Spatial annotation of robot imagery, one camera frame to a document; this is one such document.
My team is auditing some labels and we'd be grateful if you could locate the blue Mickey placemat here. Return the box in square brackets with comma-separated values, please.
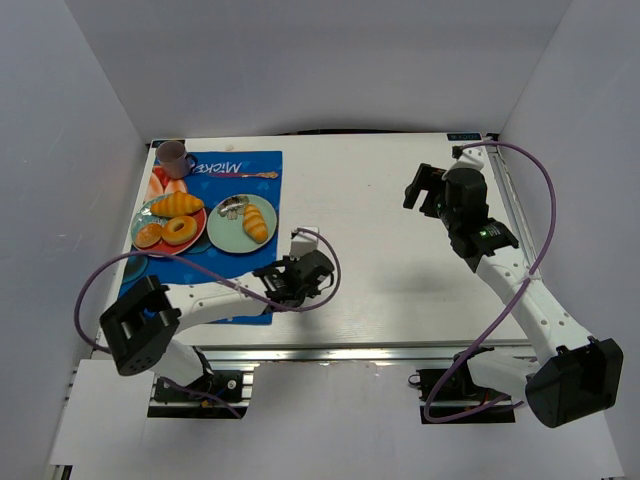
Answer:
[115, 150, 284, 326]

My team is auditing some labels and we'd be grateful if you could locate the purple mug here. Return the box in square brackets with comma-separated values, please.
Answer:
[156, 140, 199, 180]

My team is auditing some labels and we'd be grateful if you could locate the glazed donut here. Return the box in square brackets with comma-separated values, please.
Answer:
[162, 215, 198, 246]

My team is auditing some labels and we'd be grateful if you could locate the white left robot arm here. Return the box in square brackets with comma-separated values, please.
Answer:
[100, 250, 335, 392]

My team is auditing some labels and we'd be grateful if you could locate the long twisted bread roll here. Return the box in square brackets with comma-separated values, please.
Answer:
[242, 204, 269, 244]

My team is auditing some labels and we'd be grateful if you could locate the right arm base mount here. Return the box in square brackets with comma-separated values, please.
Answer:
[406, 347, 522, 426]

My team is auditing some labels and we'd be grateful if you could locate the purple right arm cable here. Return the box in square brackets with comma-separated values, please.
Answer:
[423, 141, 556, 424]

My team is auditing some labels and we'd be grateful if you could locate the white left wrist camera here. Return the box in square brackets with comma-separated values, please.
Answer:
[289, 226, 320, 259]

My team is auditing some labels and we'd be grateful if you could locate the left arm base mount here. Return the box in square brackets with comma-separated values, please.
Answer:
[147, 349, 247, 420]

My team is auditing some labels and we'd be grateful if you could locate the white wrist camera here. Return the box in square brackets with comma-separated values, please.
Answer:
[289, 226, 320, 259]
[448, 146, 486, 172]

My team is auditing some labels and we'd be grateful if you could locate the croissant bread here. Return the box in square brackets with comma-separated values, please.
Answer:
[150, 191, 204, 218]

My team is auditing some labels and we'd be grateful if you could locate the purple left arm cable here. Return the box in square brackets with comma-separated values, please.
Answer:
[74, 227, 342, 420]

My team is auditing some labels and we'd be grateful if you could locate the blue table label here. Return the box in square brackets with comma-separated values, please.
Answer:
[446, 132, 482, 142]

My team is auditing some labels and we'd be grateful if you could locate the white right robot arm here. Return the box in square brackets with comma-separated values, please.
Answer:
[403, 164, 623, 428]

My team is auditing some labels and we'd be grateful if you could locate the red plate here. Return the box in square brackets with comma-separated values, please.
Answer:
[130, 197, 208, 258]

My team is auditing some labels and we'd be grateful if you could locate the green flowered plate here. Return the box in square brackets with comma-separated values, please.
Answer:
[206, 194, 278, 254]

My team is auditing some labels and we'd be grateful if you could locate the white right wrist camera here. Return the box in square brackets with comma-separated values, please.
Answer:
[448, 146, 486, 172]

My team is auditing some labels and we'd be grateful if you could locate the round sugared bun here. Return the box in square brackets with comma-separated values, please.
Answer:
[134, 223, 163, 249]

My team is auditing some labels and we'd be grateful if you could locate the golden spoon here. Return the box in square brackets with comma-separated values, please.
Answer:
[240, 171, 279, 179]

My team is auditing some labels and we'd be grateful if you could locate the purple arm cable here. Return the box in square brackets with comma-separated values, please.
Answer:
[423, 141, 556, 424]
[74, 227, 342, 420]

